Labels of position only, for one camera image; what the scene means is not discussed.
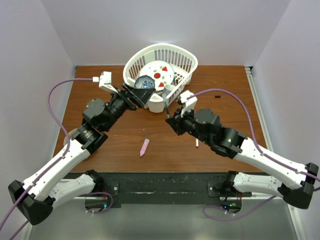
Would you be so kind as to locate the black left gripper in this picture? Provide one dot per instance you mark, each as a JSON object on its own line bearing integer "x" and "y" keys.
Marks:
{"x": 143, "y": 95}

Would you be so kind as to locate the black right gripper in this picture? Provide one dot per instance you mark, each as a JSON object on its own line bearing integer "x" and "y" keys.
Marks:
{"x": 176, "y": 122}

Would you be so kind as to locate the green fineliner pen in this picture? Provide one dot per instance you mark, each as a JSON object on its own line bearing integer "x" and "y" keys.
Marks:
{"x": 166, "y": 106}

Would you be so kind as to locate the white red marker pen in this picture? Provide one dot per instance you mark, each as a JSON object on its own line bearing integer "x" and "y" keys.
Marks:
{"x": 196, "y": 143}

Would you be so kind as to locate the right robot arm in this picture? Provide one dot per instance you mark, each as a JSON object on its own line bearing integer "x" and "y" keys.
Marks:
{"x": 286, "y": 179}

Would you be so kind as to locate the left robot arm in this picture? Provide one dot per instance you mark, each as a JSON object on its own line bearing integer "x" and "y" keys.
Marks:
{"x": 37, "y": 196}

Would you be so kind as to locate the blue white patterned bowl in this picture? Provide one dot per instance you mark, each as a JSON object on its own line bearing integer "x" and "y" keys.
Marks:
{"x": 144, "y": 82}

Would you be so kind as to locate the white mug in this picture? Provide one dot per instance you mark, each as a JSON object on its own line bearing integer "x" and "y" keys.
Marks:
{"x": 168, "y": 88}

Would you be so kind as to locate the white plate red decorations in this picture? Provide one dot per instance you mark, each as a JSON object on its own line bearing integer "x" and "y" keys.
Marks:
{"x": 160, "y": 71}

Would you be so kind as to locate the pink highlighter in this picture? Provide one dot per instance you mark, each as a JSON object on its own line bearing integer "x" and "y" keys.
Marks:
{"x": 144, "y": 147}

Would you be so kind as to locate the white plastic dish basket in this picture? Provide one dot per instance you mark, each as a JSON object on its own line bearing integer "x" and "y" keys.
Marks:
{"x": 184, "y": 64}

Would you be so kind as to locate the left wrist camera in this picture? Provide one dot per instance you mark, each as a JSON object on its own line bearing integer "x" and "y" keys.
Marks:
{"x": 105, "y": 82}

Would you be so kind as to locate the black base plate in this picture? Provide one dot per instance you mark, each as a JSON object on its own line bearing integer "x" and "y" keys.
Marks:
{"x": 163, "y": 188}

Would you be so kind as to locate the aluminium frame rail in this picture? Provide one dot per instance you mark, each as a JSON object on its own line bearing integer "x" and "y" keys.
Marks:
{"x": 293, "y": 212}

